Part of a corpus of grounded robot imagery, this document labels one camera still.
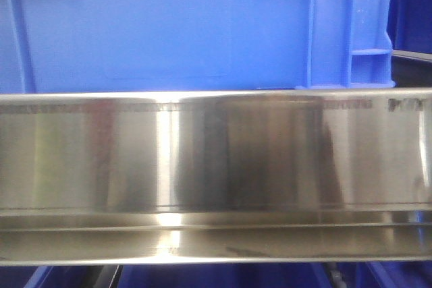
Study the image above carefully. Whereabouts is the large blue plastic bin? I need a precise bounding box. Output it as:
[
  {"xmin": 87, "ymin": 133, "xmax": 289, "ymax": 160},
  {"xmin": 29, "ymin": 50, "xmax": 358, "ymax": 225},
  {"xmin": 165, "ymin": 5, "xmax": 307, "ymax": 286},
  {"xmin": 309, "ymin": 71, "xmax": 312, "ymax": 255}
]
[{"xmin": 1, "ymin": 0, "xmax": 393, "ymax": 94}]

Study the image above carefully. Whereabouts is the dark blue bin at right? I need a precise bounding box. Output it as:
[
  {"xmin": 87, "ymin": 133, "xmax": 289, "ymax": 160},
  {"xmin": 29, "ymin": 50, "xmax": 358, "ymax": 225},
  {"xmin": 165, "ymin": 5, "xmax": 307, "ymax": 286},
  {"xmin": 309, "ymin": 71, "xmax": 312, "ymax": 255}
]
[{"xmin": 387, "ymin": 0, "xmax": 431, "ymax": 54}]

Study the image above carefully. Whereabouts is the stainless steel shelf front rail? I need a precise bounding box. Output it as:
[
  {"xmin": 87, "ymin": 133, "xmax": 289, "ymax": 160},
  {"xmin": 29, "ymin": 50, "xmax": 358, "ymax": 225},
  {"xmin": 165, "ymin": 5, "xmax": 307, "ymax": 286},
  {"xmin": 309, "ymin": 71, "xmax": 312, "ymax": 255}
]
[{"xmin": 1, "ymin": 88, "xmax": 431, "ymax": 266}]

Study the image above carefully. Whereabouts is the blue bin below rail centre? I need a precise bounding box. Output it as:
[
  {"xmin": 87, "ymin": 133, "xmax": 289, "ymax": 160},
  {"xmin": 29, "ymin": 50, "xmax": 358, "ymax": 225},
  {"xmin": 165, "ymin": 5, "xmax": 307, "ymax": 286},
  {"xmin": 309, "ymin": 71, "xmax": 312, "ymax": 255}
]
[{"xmin": 117, "ymin": 263, "xmax": 331, "ymax": 287}]

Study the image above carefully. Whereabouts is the blue bin below rail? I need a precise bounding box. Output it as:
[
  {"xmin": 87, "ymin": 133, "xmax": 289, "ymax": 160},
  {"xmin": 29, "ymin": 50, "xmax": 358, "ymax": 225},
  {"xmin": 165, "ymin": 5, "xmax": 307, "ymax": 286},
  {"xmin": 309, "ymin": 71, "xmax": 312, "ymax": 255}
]
[
  {"xmin": 117, "ymin": 263, "xmax": 331, "ymax": 287},
  {"xmin": 354, "ymin": 261, "xmax": 431, "ymax": 287},
  {"xmin": 24, "ymin": 266, "xmax": 92, "ymax": 287}
]

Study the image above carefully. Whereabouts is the blue bin below rail right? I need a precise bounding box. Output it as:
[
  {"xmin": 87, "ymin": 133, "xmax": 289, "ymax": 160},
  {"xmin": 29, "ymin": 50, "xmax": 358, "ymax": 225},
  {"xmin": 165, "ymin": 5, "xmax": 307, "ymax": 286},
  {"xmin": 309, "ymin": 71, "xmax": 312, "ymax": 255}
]
[{"xmin": 354, "ymin": 261, "xmax": 431, "ymax": 287}]

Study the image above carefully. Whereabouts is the blue bin below rail left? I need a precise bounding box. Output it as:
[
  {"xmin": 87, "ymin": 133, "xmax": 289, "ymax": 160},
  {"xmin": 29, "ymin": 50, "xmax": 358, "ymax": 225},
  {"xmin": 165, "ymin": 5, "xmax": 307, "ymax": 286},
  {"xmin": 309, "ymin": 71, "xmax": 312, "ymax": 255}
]
[{"xmin": 24, "ymin": 266, "xmax": 92, "ymax": 287}]

